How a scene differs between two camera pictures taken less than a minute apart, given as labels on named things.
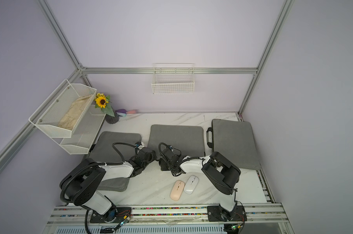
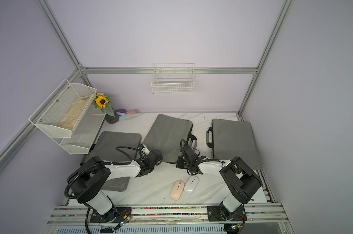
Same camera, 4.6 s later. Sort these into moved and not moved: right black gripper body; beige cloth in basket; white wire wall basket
Moved: right black gripper body
Not moved: white wire wall basket; beige cloth in basket
